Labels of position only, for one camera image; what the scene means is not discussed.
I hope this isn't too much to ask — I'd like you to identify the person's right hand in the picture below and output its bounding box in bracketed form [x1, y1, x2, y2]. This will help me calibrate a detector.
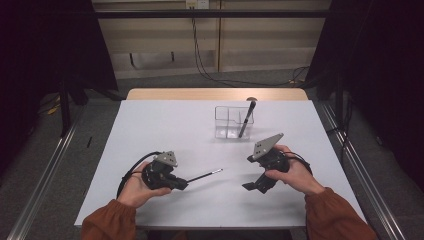
[264, 144, 326, 196]

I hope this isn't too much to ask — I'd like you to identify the person's left hand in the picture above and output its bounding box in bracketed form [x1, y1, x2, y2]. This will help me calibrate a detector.
[116, 161, 173, 209]

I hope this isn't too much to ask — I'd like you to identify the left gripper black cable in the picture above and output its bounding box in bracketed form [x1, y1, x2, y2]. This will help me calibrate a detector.
[116, 150, 164, 199]

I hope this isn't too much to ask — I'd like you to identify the thin black makeup brush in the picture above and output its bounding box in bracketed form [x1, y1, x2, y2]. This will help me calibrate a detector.
[186, 168, 224, 184]

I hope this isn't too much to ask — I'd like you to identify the clear plastic organizer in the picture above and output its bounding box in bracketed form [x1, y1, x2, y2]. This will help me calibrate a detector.
[214, 105, 255, 140]

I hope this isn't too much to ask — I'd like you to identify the black curtain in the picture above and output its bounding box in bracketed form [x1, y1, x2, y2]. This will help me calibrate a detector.
[306, 0, 424, 191]
[0, 0, 118, 178]

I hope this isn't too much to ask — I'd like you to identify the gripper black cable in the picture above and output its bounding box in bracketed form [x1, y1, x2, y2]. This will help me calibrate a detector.
[281, 150, 314, 176]
[116, 150, 164, 199]

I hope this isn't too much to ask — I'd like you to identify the metal floor rail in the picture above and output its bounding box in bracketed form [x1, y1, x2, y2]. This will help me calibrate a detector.
[6, 123, 84, 240]
[321, 103, 406, 240]

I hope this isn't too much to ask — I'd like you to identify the white wall socket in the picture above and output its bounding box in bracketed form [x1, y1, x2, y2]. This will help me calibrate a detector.
[185, 0, 210, 10]

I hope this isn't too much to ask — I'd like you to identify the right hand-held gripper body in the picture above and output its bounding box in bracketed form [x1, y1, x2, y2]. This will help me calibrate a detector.
[252, 132, 291, 174]

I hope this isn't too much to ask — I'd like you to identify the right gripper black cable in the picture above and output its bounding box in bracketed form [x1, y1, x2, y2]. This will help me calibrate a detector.
[281, 150, 314, 176]

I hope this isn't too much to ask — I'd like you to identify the black wall cable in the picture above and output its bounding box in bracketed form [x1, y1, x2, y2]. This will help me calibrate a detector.
[191, 7, 310, 88]
[191, 7, 310, 87]

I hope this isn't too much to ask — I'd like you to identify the black metal stand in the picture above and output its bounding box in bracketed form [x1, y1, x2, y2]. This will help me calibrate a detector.
[59, 78, 72, 138]

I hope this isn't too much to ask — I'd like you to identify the white table cover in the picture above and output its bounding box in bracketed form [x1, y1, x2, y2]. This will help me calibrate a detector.
[73, 99, 368, 230]

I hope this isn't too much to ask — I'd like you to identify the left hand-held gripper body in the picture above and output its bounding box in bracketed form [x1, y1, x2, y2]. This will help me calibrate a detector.
[141, 150, 179, 192]

